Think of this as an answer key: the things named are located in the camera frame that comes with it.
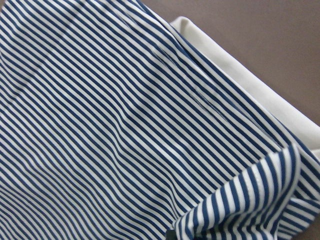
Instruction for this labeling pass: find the blue white striped polo shirt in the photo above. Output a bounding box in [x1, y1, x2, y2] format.
[0, 0, 320, 240]

